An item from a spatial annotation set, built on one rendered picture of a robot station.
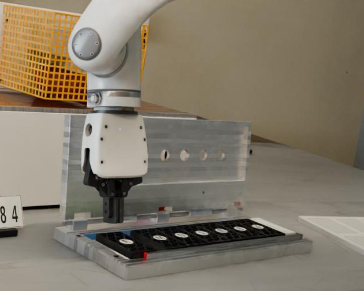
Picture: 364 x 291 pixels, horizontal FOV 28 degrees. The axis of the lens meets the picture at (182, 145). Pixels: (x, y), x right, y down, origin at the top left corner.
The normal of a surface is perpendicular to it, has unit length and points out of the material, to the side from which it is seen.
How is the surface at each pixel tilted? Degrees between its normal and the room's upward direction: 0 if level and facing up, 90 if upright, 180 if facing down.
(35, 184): 90
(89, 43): 86
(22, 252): 0
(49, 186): 90
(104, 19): 81
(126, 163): 77
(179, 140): 83
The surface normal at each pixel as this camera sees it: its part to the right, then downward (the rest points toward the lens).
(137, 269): 0.66, 0.21
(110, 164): 0.65, 0.00
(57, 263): 0.15, -0.98
